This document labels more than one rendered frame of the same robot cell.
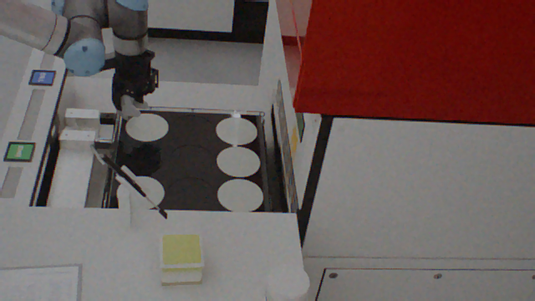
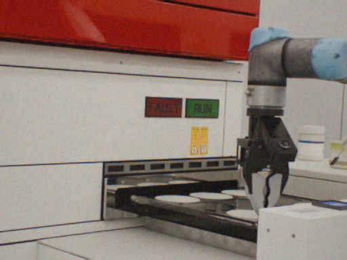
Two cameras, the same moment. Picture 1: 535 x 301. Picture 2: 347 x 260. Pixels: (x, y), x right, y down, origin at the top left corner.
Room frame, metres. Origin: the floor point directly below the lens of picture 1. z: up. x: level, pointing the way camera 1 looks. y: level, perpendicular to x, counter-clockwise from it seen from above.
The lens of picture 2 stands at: (2.05, 1.43, 1.14)
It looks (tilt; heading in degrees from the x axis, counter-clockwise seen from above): 3 degrees down; 238
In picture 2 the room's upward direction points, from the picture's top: 3 degrees clockwise
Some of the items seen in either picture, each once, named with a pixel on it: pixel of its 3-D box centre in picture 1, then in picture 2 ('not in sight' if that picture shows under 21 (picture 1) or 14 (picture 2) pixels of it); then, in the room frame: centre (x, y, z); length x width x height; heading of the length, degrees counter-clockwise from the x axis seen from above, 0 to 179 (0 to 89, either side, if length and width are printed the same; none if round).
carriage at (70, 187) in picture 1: (73, 171); not in sight; (0.99, 0.43, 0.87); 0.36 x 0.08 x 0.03; 11
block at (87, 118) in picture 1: (82, 117); not in sight; (1.15, 0.46, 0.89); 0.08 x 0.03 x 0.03; 101
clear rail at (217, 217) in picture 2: (191, 110); (188, 210); (1.24, 0.21, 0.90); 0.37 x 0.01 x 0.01; 101
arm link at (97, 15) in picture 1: (80, 15); (321, 59); (1.10, 0.43, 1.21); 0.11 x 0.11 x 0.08; 22
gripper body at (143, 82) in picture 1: (134, 71); (261, 139); (1.15, 0.34, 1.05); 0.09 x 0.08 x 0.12; 74
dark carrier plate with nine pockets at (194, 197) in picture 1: (191, 160); (246, 203); (1.06, 0.18, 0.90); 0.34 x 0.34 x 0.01; 11
